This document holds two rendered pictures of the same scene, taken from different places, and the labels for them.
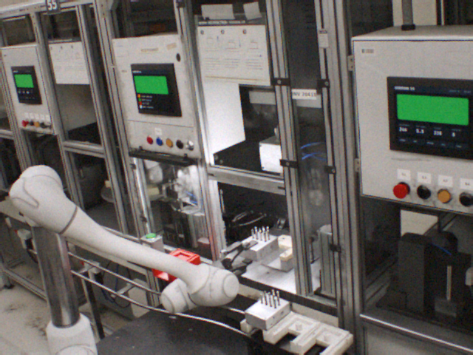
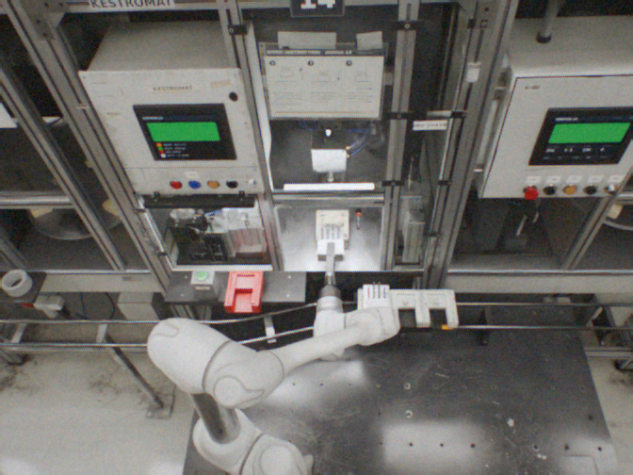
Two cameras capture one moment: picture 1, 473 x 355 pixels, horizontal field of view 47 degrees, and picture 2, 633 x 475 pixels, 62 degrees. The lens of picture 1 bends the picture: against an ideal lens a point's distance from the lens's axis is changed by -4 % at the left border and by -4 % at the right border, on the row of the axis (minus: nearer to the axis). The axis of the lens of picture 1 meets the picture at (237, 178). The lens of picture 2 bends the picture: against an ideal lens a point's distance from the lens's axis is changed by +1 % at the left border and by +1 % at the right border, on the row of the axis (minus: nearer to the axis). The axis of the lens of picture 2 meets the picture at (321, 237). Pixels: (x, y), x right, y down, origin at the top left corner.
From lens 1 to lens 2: 138 cm
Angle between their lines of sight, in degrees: 45
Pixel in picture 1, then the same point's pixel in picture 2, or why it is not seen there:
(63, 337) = (240, 446)
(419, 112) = (574, 136)
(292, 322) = (397, 300)
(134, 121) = (142, 168)
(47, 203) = (268, 381)
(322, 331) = (427, 297)
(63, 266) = not seen: hidden behind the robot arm
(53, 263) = not seen: hidden behind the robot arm
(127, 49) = (120, 88)
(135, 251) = (326, 348)
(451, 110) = (608, 132)
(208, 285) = (382, 332)
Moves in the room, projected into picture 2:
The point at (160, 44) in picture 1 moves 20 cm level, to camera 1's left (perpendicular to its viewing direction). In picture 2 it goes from (195, 81) to (127, 117)
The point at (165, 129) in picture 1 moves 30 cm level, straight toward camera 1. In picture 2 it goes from (206, 171) to (276, 217)
